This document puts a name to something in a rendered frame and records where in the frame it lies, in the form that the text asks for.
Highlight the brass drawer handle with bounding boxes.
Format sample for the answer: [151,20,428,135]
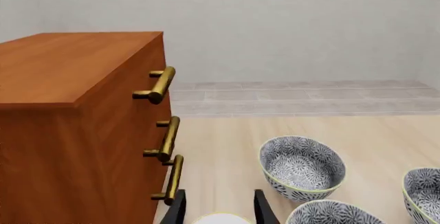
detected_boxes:
[132,65,177,106]
[142,115,182,162]
[150,154,185,206]

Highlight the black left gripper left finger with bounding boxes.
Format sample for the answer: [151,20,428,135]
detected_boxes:
[161,189,187,224]

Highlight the white plate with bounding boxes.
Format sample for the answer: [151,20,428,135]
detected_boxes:
[190,212,254,224]

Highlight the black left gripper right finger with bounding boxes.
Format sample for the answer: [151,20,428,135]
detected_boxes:
[254,189,282,224]

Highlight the wooden cabinet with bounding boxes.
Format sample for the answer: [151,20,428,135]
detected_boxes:
[0,30,184,224]

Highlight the black-white patterned bowl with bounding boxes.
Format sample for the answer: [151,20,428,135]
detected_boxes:
[401,166,440,224]
[285,199,389,224]
[258,135,347,203]

